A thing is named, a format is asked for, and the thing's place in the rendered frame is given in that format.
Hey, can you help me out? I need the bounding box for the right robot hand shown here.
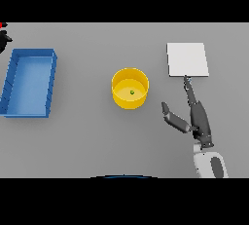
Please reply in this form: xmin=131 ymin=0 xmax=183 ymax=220
xmin=160 ymin=75 xmax=215 ymax=150

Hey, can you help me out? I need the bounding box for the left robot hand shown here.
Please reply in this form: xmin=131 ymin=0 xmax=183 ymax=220
xmin=0 ymin=29 xmax=14 ymax=55

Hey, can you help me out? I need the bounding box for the yellow bowl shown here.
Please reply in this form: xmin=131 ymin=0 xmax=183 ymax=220
xmin=111 ymin=67 xmax=151 ymax=110

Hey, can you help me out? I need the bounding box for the pale square scale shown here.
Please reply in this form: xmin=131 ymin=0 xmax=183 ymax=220
xmin=166 ymin=42 xmax=210 ymax=78

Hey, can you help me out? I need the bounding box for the blue tray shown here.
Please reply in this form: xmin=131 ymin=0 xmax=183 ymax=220
xmin=0 ymin=48 xmax=58 ymax=119

